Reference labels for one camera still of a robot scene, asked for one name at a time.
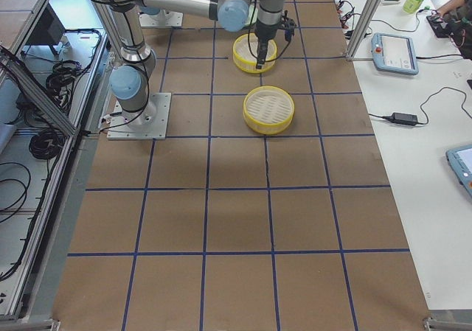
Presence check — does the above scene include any person forearm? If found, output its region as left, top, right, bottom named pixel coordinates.
left=437, top=0, right=470, bottom=16

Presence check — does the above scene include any black power adapter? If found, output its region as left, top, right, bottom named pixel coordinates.
left=382, top=112, right=419, bottom=126

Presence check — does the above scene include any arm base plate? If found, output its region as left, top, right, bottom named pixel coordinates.
left=139, top=10, right=184, bottom=29
left=106, top=93, right=171, bottom=140

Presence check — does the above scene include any aluminium frame post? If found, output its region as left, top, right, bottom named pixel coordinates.
left=344, top=0, right=381, bottom=61

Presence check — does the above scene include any yellow steamer basket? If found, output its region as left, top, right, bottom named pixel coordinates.
left=243, top=86, right=295, bottom=136
left=232, top=33, right=277, bottom=74

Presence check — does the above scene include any blue teach pendant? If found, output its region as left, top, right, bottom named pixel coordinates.
left=371, top=32, right=419, bottom=76
left=445, top=144, right=472, bottom=196

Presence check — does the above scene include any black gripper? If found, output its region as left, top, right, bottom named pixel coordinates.
left=255, top=12, right=296, bottom=69

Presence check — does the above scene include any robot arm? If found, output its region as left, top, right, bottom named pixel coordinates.
left=91, top=0, right=295, bottom=74

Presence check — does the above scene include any black cable bundle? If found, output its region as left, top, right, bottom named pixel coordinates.
left=28, top=128, right=66, bottom=161

